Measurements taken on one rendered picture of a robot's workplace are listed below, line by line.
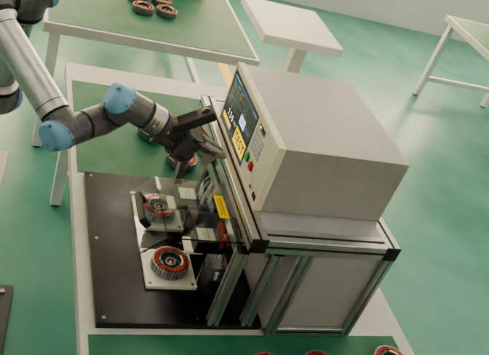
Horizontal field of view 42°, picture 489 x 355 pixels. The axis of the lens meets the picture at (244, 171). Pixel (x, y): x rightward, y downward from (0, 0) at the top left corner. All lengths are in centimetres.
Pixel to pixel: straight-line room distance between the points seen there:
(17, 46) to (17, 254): 150
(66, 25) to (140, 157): 103
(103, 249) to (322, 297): 65
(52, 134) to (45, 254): 150
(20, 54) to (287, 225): 78
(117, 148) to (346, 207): 97
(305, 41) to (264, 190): 106
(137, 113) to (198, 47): 179
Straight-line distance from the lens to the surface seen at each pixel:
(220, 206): 171
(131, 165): 229
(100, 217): 201
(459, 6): 785
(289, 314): 185
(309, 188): 166
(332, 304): 188
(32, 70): 158
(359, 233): 176
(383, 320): 213
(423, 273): 376
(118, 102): 152
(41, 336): 267
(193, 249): 183
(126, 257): 191
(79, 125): 154
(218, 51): 334
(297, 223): 168
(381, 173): 172
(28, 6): 172
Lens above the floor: 208
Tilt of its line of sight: 33 degrees down
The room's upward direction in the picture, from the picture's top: 22 degrees clockwise
